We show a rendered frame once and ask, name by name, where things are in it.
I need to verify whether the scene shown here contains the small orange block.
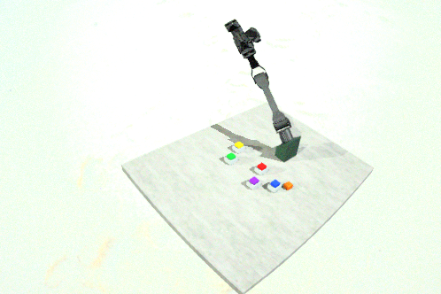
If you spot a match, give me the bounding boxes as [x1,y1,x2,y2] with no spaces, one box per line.
[283,182,293,190]

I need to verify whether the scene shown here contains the blue button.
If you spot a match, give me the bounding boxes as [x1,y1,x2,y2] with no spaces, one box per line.
[267,180,282,193]

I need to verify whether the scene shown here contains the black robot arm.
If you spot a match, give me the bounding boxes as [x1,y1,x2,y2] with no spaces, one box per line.
[238,24,296,144]

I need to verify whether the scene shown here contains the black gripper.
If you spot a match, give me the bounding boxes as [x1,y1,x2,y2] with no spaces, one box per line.
[224,19,257,59]

